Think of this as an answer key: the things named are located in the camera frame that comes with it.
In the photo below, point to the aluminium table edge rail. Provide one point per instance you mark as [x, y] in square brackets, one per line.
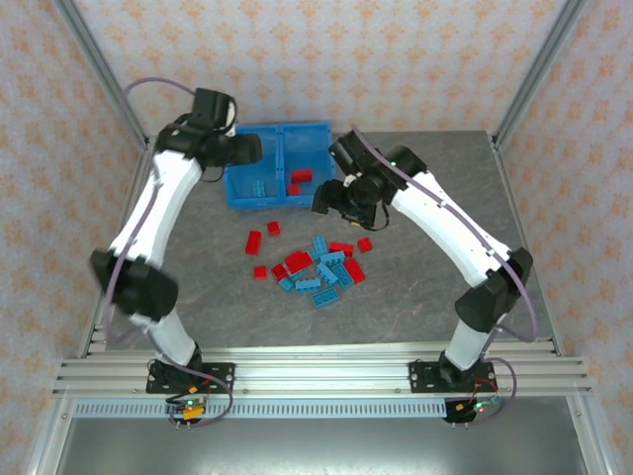
[321, 352]

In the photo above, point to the aluminium side rail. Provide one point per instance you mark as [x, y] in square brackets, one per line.
[94, 341]
[512, 195]

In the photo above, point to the small circuit board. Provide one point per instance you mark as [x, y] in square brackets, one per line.
[477, 407]

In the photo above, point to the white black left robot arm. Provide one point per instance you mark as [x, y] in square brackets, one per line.
[163, 208]

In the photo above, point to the aluminium frame leg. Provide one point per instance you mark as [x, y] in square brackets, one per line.
[49, 440]
[591, 435]

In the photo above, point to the grey metal panel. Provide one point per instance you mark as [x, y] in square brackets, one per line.
[321, 450]

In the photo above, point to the aluminium frame post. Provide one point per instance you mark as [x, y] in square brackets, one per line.
[535, 74]
[106, 74]

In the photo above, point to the long red lego brick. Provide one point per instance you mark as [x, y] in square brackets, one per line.
[254, 242]
[355, 271]

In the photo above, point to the blue plastic bin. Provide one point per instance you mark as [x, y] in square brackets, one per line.
[247, 204]
[301, 203]

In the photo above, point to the small blue lego brick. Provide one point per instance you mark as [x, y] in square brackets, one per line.
[319, 244]
[286, 284]

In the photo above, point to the small red lego brick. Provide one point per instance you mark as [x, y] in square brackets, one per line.
[294, 190]
[273, 228]
[279, 271]
[365, 245]
[260, 272]

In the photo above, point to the circuit board yellow connector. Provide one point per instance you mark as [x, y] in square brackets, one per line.
[190, 409]

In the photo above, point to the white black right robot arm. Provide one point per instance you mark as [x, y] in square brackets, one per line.
[445, 222]

